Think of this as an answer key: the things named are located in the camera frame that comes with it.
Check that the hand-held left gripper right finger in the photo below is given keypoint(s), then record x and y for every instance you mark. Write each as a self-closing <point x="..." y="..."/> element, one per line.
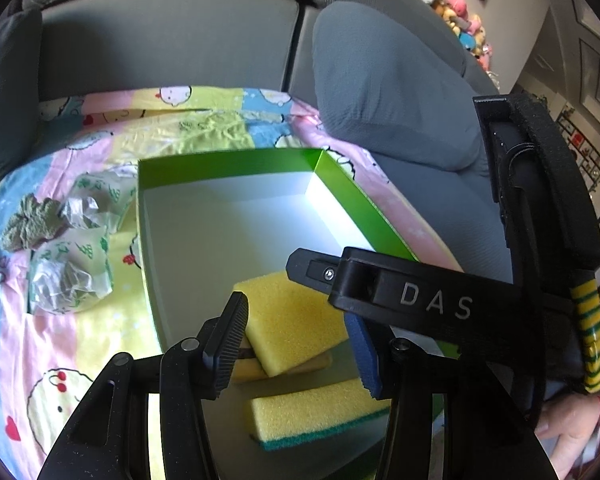
<point x="365" y="357"/>

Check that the small yellow green sponge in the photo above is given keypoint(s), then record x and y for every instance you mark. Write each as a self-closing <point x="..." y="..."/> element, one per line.
<point x="310" y="412"/>

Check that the black wall rack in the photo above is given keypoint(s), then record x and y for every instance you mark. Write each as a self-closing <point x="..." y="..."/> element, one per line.
<point x="587" y="150"/>

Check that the large yellow sponge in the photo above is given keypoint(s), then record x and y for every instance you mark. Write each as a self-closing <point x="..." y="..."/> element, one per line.
<point x="290" y="320"/>

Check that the printed cartoon blanket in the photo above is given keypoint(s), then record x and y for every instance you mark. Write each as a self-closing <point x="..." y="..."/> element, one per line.
<point x="80" y="360"/>

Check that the green shiny box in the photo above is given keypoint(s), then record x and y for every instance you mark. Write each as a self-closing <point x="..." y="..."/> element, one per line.
<point x="220" y="225"/>

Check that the grey sofa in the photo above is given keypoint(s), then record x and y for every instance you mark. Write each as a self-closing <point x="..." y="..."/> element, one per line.
<point x="180" y="45"/>

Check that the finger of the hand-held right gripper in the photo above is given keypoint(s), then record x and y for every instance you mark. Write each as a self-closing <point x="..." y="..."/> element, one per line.
<point x="430" y="300"/>

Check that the person's right hand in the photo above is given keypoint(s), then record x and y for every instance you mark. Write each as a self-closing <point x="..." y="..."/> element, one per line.
<point x="570" y="425"/>

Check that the pile of plush toys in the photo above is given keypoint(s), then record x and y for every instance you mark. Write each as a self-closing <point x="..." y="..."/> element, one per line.
<point x="455" y="15"/>

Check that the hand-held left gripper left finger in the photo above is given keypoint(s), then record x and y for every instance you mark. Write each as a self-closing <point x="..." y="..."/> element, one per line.
<point x="225" y="347"/>

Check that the green printed steel wool bag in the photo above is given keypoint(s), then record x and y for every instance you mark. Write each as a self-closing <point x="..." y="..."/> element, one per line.
<point x="65" y="280"/>
<point x="87" y="210"/>

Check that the grey sofa cushion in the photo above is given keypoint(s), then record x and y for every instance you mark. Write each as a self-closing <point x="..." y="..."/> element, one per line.
<point x="380" y="75"/>

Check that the grey panelled door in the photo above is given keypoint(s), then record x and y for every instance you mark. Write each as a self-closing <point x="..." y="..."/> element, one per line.
<point x="595" y="65"/>

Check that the green cloth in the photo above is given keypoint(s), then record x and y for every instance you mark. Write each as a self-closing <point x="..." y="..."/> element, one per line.
<point x="30" y="222"/>

